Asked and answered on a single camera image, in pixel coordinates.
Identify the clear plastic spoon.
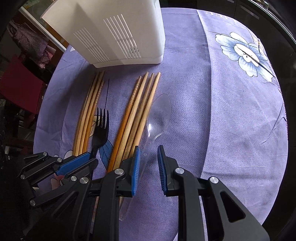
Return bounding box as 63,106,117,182
119,94,171,221

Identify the black plastic fork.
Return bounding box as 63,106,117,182
90,108,109,159

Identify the purple floral tablecloth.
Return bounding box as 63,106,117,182
33,7,290,241

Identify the red chair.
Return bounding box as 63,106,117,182
1,55,46,114

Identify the hanging checkered apron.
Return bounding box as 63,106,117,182
6,21,56,69

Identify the white plastic utensil holder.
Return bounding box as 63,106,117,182
41,0,166,68

